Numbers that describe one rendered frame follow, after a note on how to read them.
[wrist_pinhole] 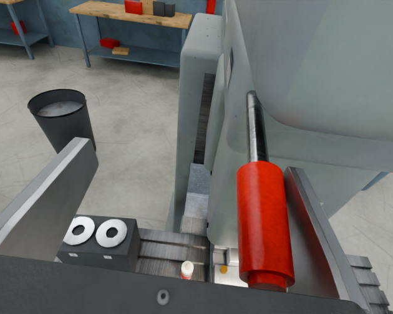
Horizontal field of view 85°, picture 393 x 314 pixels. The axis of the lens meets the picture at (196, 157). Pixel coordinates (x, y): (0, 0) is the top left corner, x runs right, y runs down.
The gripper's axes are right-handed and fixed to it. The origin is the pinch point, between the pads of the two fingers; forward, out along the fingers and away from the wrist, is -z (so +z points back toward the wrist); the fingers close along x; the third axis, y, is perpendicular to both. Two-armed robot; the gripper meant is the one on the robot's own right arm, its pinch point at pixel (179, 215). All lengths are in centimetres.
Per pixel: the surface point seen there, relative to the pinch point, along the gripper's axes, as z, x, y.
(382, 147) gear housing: -11.2, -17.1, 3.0
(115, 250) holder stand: -19, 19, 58
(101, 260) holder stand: -17, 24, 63
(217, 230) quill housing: -15.1, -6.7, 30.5
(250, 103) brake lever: -9.4, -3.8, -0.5
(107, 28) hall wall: -442, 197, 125
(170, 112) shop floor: -258, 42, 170
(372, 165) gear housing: -11.2, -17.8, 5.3
